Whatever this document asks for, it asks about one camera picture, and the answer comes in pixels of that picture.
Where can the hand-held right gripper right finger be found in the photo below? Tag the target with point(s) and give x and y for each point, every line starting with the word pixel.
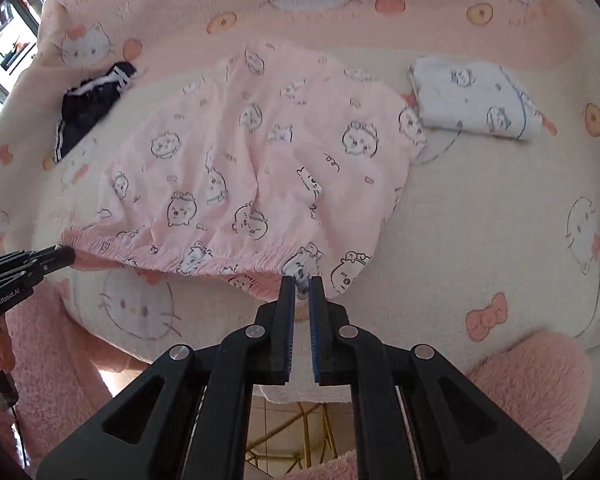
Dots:
pixel 316 320

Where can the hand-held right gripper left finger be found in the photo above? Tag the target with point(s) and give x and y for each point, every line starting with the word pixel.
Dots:
pixel 288 320

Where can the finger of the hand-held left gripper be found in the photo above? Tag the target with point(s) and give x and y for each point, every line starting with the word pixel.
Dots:
pixel 55 257

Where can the pink printed pajama pants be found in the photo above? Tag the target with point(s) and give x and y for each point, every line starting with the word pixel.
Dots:
pixel 255 160

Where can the navy shorts with white stripes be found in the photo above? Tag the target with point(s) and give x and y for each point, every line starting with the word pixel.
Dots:
pixel 87 105

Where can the cat printed blanket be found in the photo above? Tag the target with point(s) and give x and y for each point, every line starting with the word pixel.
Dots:
pixel 480 220

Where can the window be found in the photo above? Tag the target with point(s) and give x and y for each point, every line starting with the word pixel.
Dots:
pixel 5 45

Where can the pink fluffy cover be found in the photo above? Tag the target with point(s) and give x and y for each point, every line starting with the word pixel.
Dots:
pixel 530 375

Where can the white printed folded garment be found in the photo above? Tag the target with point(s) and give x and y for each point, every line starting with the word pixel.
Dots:
pixel 475 100

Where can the gold metal frame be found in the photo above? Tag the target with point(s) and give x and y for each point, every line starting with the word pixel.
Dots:
pixel 310 430

